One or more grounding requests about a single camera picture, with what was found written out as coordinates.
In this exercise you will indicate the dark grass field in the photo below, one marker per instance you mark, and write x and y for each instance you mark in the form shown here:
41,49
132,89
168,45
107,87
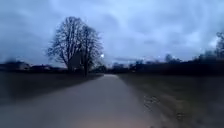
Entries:
30,83

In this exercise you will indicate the street lamp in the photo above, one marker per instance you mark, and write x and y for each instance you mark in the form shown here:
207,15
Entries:
102,56

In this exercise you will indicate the large bare tree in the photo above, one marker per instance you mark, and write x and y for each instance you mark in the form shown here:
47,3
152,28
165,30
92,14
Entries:
75,43

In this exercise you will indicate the dark hedge line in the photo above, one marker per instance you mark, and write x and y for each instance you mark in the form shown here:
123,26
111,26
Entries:
173,67

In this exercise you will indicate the building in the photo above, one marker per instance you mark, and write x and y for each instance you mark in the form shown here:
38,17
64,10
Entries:
16,66

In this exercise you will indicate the dark grass verge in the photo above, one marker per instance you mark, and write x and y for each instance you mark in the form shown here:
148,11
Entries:
180,96

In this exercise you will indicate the grey paved path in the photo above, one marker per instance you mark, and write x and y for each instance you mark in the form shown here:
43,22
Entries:
96,103

